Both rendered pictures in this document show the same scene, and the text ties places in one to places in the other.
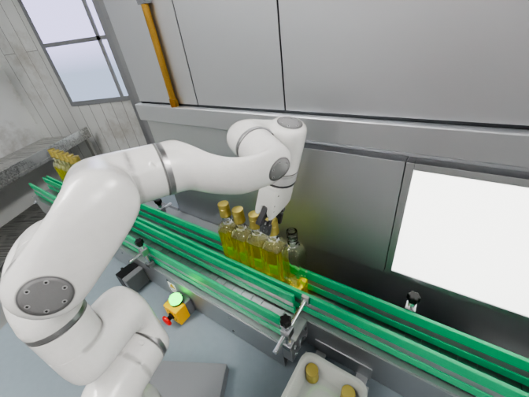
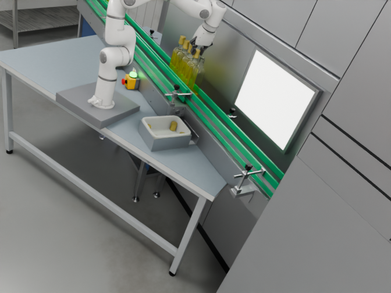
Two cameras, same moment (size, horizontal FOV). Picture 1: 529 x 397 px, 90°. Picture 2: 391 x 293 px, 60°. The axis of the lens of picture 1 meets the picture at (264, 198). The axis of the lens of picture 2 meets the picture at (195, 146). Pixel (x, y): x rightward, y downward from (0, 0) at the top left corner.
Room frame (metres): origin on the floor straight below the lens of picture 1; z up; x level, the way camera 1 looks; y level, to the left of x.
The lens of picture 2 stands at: (-1.19, -0.48, 1.77)
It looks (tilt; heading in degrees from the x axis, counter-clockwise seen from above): 34 degrees down; 10
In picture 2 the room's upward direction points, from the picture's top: 20 degrees clockwise
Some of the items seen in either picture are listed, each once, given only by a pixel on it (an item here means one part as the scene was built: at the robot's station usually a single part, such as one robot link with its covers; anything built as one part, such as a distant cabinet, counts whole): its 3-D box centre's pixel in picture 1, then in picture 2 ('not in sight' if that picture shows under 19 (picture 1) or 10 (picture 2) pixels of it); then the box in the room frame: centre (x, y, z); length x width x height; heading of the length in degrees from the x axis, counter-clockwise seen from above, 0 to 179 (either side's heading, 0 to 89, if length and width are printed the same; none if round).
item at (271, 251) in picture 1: (277, 265); (189, 78); (0.55, -0.01, 0.99); 0.06 x 0.06 x 0.21; 51
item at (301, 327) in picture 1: (296, 339); (176, 110); (0.39, -0.03, 0.85); 0.09 x 0.04 x 0.07; 142
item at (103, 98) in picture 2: not in sight; (102, 90); (0.22, 0.33, 0.87); 0.16 x 0.13 x 0.15; 168
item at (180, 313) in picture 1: (179, 308); (131, 82); (0.59, 0.36, 0.79); 0.07 x 0.07 x 0.07; 52
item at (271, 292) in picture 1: (123, 220); (127, 32); (0.99, 0.65, 0.93); 1.75 x 0.01 x 0.08; 52
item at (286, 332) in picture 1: (291, 324); (178, 95); (0.38, -0.02, 0.95); 0.17 x 0.03 x 0.12; 142
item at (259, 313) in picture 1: (108, 230); (117, 31); (0.93, 0.69, 0.93); 1.75 x 0.01 x 0.08; 52
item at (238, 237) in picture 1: (246, 252); (179, 68); (0.62, 0.08, 0.99); 0.06 x 0.06 x 0.21; 52
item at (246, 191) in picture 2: not in sight; (244, 183); (-0.02, -0.53, 0.90); 0.17 x 0.05 x 0.23; 142
